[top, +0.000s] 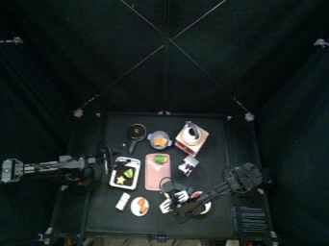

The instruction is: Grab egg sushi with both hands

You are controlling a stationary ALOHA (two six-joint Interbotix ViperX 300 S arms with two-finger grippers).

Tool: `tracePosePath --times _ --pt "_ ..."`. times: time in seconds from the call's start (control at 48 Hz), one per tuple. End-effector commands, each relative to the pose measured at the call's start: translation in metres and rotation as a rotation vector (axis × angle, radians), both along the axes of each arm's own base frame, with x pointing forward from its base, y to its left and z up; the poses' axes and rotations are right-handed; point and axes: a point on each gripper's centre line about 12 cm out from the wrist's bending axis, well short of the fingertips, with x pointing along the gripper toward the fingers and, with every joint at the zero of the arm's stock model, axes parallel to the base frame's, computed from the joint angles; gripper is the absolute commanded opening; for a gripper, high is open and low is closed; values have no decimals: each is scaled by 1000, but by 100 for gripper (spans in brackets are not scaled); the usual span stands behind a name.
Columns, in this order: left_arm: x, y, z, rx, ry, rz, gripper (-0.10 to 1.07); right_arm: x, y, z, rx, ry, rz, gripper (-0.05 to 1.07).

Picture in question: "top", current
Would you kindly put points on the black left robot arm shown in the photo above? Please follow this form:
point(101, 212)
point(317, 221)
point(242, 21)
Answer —
point(47, 166)

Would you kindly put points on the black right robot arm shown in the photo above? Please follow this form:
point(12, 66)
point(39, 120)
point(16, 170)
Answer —
point(240, 179)

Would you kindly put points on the white egg sushi toy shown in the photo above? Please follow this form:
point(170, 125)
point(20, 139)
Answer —
point(123, 201)

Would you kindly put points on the white slotted toy spatula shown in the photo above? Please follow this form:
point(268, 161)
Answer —
point(183, 195)

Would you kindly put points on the white toy stove tray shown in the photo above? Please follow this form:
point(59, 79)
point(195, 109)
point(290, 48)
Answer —
point(125, 173)

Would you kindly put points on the green leaf toy piece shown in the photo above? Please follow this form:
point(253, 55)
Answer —
point(129, 173)

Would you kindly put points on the black toy ladle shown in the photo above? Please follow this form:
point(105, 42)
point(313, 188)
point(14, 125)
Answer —
point(166, 185)

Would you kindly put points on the yellow star toy piece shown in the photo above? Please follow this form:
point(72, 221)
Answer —
point(121, 180)

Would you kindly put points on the pink cutting board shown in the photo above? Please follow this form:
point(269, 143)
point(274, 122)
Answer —
point(157, 174)

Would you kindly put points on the white plate with salmon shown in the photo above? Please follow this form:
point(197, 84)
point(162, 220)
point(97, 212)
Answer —
point(139, 206)

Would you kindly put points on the black toy frying pan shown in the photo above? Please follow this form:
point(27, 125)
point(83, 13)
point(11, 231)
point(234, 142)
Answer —
point(137, 134)

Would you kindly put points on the green toy vegetable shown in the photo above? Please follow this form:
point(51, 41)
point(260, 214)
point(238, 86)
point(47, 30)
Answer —
point(161, 159)

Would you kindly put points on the white black toy appliance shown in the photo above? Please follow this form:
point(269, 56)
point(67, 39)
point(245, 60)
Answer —
point(187, 165)

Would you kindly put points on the orange toy food piece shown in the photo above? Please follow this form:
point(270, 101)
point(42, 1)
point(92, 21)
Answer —
point(159, 142)

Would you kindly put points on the blue toy pot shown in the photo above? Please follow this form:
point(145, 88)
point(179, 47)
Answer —
point(159, 140)

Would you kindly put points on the wooden toy coffee grinder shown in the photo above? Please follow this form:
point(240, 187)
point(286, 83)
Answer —
point(191, 137)

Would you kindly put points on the grey frame corner bracket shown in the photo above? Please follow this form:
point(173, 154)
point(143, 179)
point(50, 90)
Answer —
point(321, 42)
point(78, 112)
point(249, 116)
point(15, 40)
point(163, 112)

